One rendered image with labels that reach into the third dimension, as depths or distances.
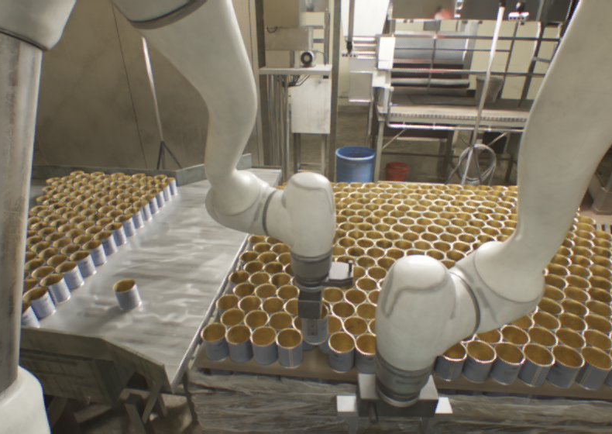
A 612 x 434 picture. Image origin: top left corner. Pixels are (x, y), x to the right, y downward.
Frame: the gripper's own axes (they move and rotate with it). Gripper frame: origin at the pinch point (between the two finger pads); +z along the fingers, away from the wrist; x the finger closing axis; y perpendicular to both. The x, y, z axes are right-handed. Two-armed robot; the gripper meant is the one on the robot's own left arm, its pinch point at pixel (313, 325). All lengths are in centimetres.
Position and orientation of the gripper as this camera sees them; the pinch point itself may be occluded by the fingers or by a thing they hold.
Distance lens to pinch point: 89.4
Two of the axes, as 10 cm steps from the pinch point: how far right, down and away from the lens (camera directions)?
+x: -1.3, 4.8, -8.7
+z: 0.3, 8.8, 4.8
